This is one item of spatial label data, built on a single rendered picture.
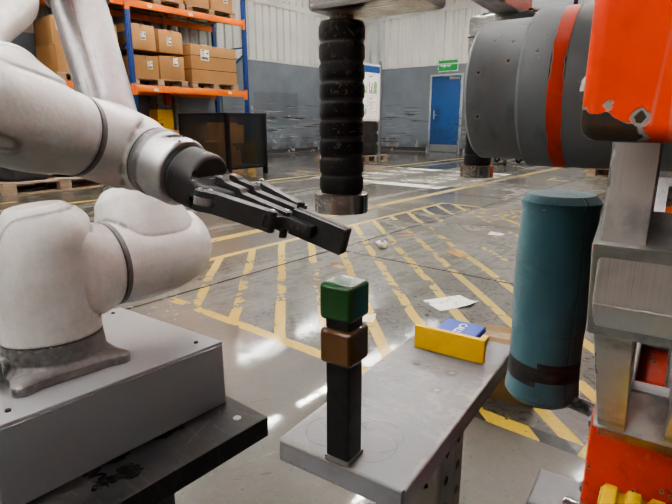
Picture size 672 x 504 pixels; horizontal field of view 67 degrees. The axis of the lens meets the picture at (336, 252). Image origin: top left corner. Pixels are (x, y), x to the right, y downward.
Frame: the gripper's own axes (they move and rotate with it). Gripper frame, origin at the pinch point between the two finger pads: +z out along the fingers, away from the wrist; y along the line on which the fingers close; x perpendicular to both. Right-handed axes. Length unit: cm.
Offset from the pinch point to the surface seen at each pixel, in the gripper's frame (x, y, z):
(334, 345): 9.2, -5.2, 7.5
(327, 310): 5.8, -5.2, 5.7
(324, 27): -20.2, -12.9, 3.1
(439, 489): 35.5, 14.4, 21.4
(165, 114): 196, 775, -824
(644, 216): -15.5, -23.0, 27.0
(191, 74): 98, 775, -765
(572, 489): 48, 48, 42
